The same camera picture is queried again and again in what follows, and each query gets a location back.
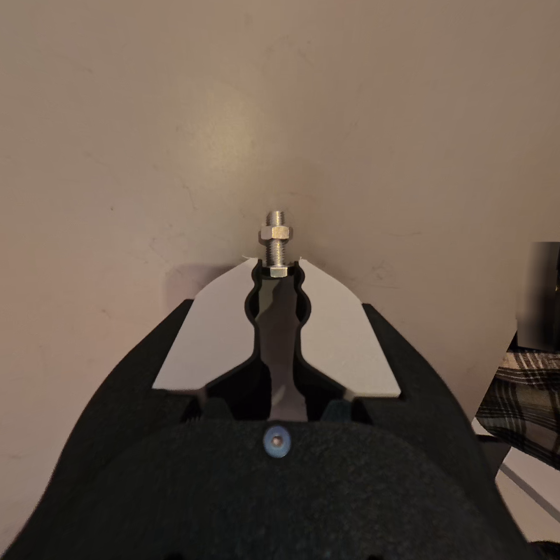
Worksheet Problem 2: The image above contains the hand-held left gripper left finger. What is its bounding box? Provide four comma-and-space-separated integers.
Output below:
152, 257, 264, 396

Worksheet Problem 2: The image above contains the person's plaid shirt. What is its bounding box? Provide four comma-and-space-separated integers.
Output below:
476, 350, 560, 458

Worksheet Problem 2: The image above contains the steel hex bolt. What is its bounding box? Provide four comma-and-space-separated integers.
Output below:
259, 211, 292, 279

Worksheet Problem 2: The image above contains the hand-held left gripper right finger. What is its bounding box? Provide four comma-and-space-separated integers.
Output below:
297, 258, 402, 401

